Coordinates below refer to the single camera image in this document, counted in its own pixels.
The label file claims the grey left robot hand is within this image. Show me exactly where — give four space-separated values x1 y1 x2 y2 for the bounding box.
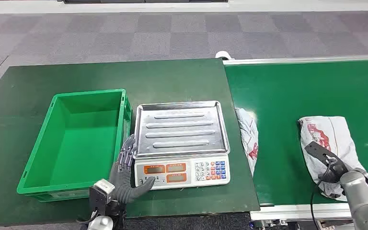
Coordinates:
109 135 156 204

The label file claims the white package with red print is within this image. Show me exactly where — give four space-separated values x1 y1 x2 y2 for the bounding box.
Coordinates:
234 107 259 177
298 115 367 202

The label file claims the white conveyor roller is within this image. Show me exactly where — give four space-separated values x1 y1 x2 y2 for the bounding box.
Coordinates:
215 50 234 61

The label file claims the green plastic crate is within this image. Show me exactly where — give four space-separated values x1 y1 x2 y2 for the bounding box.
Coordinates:
16 89 132 203

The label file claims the electronic scale with steel tray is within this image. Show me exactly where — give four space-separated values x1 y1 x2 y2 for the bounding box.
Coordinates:
132 100 231 190

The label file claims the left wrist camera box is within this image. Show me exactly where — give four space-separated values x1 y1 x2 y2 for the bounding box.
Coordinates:
89 178 115 217

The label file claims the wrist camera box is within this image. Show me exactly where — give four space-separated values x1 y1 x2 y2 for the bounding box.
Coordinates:
304 141 351 184
89 178 115 217

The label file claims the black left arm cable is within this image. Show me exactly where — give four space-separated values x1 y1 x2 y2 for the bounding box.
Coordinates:
76 212 100 224

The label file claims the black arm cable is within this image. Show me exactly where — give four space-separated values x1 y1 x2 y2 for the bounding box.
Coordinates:
310 159 338 230
76 212 100 224

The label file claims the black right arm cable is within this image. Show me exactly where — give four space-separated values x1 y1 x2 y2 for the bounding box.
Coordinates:
310 159 338 230

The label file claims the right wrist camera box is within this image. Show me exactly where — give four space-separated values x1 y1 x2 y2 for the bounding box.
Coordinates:
304 141 351 184

